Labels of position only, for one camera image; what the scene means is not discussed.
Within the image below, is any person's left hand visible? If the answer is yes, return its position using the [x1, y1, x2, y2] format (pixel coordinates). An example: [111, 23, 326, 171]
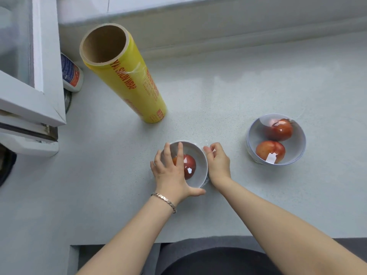
[150, 141, 206, 205]

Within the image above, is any person's right hand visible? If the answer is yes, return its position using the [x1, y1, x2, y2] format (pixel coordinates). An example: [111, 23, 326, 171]
[203, 142, 232, 190]

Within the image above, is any white bowl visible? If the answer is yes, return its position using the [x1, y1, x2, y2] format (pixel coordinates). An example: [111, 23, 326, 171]
[246, 113, 307, 166]
[159, 140, 209, 189]
[159, 139, 214, 189]

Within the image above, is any clear cling film sheet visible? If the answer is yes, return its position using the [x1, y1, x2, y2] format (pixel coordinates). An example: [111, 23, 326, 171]
[246, 113, 307, 166]

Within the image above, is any yellow plastic wrap roll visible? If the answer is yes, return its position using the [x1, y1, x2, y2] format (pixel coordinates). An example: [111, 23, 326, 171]
[79, 23, 167, 124]

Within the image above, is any person's left forearm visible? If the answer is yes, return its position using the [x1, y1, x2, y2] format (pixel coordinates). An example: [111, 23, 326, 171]
[76, 194, 175, 275]

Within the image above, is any person's right forearm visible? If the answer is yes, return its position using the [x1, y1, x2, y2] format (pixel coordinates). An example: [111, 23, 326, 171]
[218, 177, 367, 275]

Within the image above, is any grey shirt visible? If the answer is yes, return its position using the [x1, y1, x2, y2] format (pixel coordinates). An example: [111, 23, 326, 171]
[142, 236, 283, 275]

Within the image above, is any white bottle blue orange label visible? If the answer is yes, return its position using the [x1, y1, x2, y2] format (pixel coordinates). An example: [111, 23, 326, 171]
[60, 52, 84, 92]

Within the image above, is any white appliance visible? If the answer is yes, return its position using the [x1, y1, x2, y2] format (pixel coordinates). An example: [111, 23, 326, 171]
[0, 131, 60, 157]

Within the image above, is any white open window sash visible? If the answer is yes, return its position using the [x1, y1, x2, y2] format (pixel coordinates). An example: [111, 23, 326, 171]
[0, 0, 67, 127]

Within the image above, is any black rounded object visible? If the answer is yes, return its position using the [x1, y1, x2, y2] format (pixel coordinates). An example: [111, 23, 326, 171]
[0, 144, 17, 187]

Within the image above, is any silver link bracelet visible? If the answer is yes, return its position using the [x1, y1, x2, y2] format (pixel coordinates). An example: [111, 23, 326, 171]
[151, 192, 177, 214]

